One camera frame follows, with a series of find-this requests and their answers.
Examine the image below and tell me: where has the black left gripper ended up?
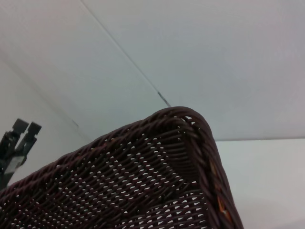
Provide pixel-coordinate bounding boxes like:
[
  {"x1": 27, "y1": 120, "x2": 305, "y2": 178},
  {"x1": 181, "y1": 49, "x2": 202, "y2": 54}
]
[{"x1": 0, "y1": 118, "x2": 42, "y2": 186}]

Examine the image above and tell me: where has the dark brown woven basket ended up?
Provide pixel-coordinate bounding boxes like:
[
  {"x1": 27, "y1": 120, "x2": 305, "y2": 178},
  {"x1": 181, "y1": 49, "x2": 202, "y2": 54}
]
[{"x1": 0, "y1": 106, "x2": 245, "y2": 229}]

